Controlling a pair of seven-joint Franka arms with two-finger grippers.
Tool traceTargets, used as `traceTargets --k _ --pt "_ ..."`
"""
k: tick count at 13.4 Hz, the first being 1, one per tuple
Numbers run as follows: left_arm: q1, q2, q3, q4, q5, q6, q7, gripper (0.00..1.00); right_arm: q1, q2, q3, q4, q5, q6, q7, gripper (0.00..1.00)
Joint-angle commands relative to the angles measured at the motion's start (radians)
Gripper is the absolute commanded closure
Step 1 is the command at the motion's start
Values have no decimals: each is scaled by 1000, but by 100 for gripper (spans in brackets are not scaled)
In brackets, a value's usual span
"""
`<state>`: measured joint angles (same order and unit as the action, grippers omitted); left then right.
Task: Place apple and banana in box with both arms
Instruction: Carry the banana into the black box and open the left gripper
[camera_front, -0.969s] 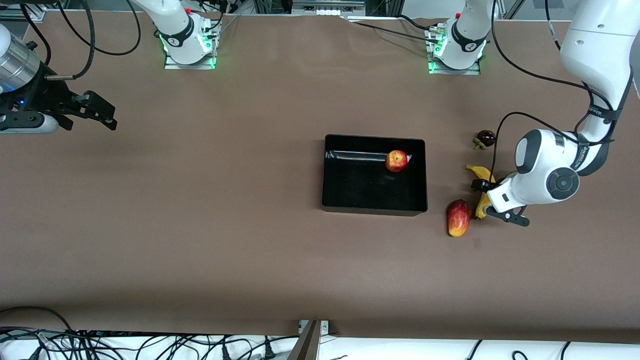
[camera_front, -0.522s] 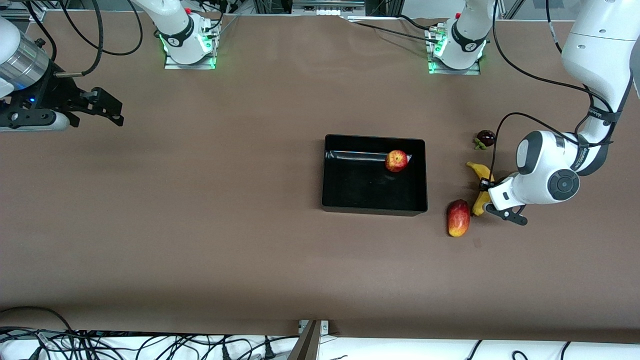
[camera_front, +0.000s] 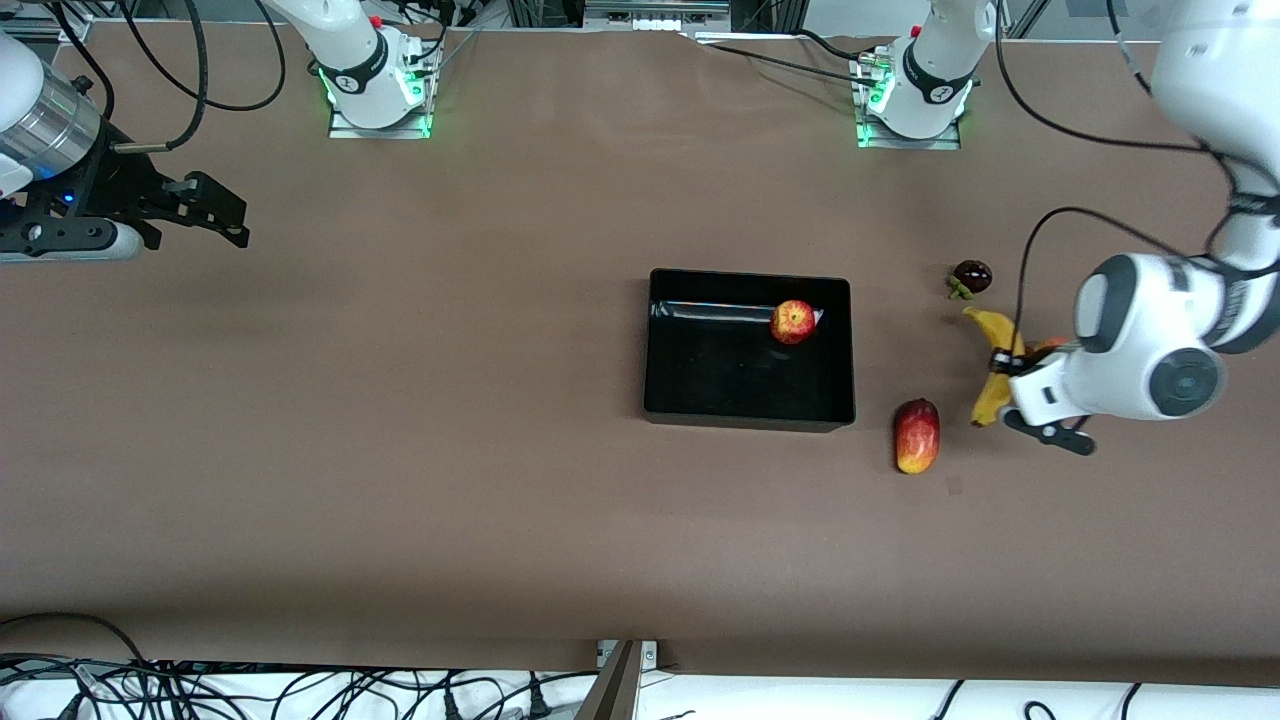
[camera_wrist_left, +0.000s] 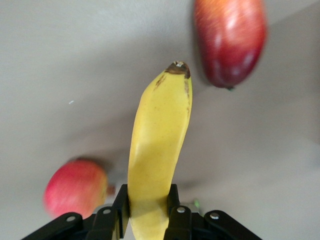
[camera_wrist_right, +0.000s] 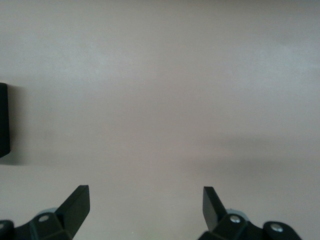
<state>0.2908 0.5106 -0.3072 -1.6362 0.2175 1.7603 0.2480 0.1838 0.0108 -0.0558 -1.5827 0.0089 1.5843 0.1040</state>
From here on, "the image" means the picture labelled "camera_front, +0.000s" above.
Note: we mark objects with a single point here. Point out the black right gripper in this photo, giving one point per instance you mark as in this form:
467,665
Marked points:
118,186

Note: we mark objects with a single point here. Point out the yellow banana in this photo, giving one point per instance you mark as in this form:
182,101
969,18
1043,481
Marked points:
992,330

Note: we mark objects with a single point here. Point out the small red yellow apple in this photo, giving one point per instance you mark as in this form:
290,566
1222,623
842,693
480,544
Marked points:
793,322

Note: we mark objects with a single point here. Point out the black plastic box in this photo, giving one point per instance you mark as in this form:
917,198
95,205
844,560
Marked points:
745,375

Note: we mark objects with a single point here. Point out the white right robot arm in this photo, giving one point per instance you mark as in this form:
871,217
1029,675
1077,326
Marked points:
360,50

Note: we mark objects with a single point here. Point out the round red apple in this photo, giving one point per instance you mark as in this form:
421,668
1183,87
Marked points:
1048,346

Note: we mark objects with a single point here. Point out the dark purple mangosteen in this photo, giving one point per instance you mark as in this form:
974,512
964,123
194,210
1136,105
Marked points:
972,277

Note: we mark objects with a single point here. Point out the red yellow mango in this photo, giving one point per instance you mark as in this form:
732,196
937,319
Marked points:
917,436

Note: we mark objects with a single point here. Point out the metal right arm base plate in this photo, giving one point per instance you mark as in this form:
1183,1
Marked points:
380,130

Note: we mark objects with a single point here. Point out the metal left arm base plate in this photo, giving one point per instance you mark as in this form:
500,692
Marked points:
910,142

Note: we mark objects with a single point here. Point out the metal table edge bracket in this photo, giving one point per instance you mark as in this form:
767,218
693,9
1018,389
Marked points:
618,680

